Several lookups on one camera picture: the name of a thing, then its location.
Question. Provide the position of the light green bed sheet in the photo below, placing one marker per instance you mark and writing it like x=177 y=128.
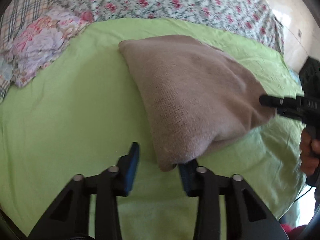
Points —
x=62 y=117

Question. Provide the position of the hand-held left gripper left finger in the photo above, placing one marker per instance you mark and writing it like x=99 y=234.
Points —
x=132 y=170

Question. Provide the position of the pastel floral cloth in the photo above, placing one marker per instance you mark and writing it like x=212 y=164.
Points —
x=45 y=40

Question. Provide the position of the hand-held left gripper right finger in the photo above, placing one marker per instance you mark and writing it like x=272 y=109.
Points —
x=186 y=177

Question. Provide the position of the white rose print blanket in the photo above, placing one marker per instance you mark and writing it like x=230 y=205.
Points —
x=162 y=2

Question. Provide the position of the person's right hand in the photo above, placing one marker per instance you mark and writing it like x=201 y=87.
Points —
x=306 y=160

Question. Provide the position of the person's dark red clothing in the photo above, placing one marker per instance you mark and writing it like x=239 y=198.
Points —
x=292 y=232

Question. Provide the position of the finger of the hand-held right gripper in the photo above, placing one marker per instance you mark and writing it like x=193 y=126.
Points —
x=290 y=112
x=275 y=100

